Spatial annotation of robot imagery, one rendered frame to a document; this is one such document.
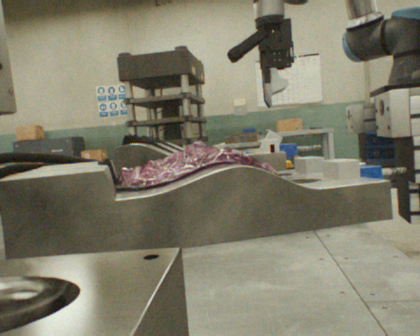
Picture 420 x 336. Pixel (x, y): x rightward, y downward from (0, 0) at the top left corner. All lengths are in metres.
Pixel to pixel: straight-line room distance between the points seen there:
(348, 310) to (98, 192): 0.30
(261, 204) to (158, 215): 0.13
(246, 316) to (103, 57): 8.02
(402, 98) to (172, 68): 4.34
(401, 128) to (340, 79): 6.82
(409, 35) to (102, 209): 1.11
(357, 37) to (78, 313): 1.34
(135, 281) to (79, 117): 8.19
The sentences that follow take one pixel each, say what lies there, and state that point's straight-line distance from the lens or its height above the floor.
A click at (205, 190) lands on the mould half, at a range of 0.50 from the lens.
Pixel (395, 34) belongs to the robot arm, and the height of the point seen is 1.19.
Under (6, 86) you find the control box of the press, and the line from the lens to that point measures 1.53.
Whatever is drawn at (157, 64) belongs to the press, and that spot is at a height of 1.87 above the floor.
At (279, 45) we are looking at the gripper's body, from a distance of 1.02.
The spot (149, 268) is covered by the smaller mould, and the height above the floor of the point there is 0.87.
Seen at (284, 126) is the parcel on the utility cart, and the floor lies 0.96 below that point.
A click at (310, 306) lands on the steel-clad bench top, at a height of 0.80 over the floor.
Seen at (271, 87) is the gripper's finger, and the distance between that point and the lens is 0.99.
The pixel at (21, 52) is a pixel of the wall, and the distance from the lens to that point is 9.09.
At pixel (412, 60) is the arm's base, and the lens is 1.38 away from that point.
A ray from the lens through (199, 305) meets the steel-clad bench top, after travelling 0.35.
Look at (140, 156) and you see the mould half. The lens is 0.88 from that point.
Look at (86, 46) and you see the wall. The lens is 8.45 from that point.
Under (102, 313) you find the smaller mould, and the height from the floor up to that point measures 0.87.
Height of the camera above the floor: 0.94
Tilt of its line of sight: 4 degrees down
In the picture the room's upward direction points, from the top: 5 degrees counter-clockwise
